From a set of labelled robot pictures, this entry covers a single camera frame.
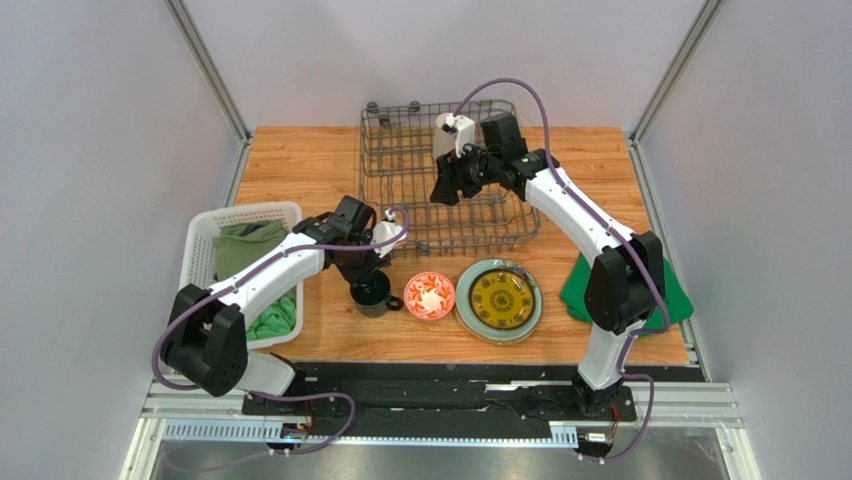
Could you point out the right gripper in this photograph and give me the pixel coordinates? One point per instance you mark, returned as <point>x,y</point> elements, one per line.
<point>454,172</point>

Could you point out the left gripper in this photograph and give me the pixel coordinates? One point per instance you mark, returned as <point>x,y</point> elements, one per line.
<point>375,263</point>

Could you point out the dark green mug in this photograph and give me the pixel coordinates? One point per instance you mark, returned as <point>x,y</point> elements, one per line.
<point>373,296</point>

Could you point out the white red patterned bowl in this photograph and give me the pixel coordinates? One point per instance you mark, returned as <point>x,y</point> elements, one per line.
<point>429,296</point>

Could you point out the yellow patterned plate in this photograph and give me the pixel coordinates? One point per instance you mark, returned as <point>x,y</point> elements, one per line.
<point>502,299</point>

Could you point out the light blue flower plate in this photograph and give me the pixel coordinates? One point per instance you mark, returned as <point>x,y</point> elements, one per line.
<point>464,311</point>

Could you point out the beige upside-down cup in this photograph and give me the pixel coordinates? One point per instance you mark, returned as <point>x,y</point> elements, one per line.
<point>445,135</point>

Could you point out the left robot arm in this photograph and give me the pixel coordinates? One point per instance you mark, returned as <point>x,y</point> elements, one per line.
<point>204,344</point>

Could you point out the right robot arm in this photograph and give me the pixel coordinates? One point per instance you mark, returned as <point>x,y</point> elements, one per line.
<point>626,283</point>

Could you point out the bright green crumpled cloth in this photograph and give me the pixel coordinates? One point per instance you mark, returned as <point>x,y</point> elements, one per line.
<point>276,320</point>

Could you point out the olive green folded cloth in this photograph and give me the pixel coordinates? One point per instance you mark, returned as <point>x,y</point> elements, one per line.
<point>239,245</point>

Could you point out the white plastic basket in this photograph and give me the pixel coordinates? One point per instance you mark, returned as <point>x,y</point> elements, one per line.
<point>199,262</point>

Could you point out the green cloth on table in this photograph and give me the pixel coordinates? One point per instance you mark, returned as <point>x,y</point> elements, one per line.
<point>677,302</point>

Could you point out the grey wire dish rack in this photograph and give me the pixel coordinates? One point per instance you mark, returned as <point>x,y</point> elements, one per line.
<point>397,169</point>

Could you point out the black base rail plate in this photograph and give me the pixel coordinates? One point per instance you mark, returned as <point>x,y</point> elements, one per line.
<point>431,400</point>

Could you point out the left aluminium frame post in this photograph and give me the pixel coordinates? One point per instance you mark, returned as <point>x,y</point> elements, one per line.
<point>193,38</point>

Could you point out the aluminium frame post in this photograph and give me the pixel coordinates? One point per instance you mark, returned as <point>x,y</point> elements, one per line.
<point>193,38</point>
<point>688,47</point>

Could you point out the right aluminium frame post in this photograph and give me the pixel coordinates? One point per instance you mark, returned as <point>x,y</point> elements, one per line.
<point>688,47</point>

